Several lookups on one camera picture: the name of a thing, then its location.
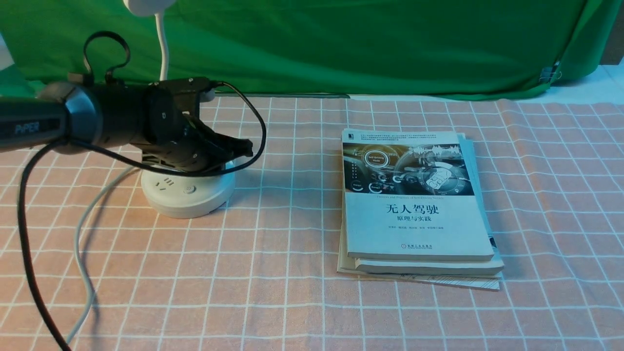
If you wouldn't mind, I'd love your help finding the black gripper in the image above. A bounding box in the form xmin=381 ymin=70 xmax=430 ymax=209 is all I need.
xmin=142 ymin=86 xmax=254 ymax=174

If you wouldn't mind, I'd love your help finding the white desk lamp with sockets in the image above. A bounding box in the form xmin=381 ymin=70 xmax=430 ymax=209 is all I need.
xmin=123 ymin=0 xmax=235 ymax=218

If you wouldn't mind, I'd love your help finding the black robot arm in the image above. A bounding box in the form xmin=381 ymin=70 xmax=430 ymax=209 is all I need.
xmin=0 ymin=77 xmax=266 ymax=177

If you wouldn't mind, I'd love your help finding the bottom thin paper booklet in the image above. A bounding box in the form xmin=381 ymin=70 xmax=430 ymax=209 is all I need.
xmin=337 ymin=230 xmax=501 ymax=291

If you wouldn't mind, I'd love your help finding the pink checkered tablecloth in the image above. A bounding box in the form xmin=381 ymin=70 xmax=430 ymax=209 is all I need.
xmin=0 ymin=95 xmax=624 ymax=351

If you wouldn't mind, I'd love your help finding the top white self-driving book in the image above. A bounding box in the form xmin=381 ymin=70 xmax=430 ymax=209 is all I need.
xmin=341 ymin=129 xmax=494 ymax=261

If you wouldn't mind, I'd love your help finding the green backdrop cloth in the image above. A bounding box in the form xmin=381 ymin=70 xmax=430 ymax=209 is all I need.
xmin=0 ymin=0 xmax=623 ymax=101

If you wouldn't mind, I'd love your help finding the metal binder clip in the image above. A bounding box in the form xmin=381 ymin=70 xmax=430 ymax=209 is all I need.
xmin=538 ymin=61 xmax=562 ymax=84

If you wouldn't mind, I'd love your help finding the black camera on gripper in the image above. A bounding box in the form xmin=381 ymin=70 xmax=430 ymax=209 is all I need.
xmin=149 ymin=77 xmax=217 ymax=117

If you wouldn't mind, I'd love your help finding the white lamp power cable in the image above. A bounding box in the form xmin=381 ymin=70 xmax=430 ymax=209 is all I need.
xmin=63 ymin=166 xmax=142 ymax=345

